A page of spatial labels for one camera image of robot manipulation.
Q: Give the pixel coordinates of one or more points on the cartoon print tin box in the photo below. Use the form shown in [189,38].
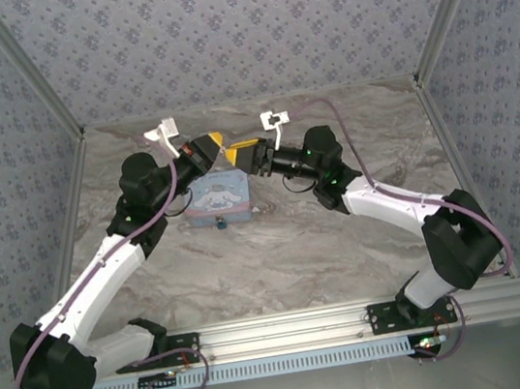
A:
[217,201]

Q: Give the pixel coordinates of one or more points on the small blue padlock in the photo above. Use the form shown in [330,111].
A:
[220,223]

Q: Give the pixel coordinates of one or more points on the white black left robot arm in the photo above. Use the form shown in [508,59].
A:
[106,281]

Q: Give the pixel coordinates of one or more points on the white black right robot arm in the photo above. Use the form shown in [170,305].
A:
[390,214]

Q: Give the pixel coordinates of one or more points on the small black circuit board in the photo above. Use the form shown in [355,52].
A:
[429,343]
[158,382]

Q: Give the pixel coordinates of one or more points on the aluminium frame profile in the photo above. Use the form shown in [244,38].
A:
[452,4]
[448,142]
[29,67]
[73,203]

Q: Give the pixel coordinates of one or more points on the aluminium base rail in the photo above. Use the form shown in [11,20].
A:
[285,330]

